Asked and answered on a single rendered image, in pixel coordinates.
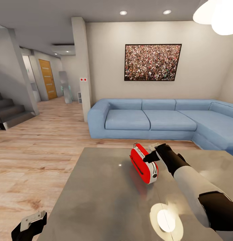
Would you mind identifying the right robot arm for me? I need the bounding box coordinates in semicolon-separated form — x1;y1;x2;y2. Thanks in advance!
143;143;233;241

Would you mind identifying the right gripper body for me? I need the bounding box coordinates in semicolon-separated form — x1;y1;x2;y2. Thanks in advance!
145;151;159;163

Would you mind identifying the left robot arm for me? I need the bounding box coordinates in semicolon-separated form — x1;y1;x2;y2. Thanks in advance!
12;211;47;241

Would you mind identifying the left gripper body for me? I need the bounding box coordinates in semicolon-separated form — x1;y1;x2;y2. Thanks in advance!
12;219;43;241

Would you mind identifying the radio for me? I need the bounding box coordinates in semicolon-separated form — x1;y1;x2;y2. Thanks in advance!
130;143;158;184

